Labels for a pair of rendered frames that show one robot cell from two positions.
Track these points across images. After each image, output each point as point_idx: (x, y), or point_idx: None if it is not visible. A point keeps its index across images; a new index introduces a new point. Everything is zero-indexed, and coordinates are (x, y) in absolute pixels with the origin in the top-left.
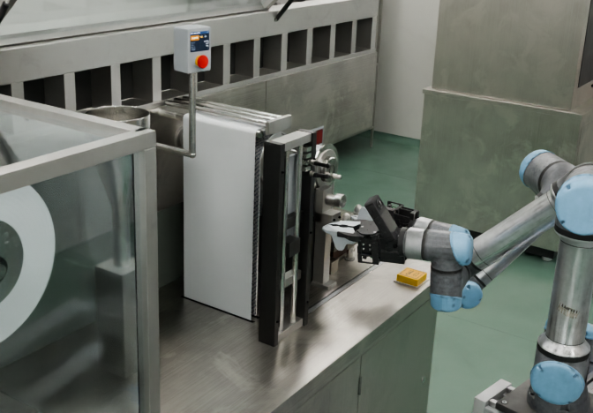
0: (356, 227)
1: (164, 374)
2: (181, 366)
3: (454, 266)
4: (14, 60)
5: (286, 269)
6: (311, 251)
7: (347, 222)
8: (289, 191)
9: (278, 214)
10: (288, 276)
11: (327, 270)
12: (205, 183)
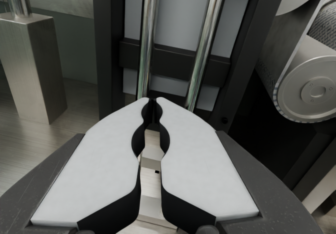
0: (188, 215)
1: (26, 138)
2: (43, 144)
3: None
4: None
5: (269, 163)
6: (304, 169)
7: (195, 142)
8: None
9: (93, 4)
10: (160, 159)
11: (311, 207)
12: None
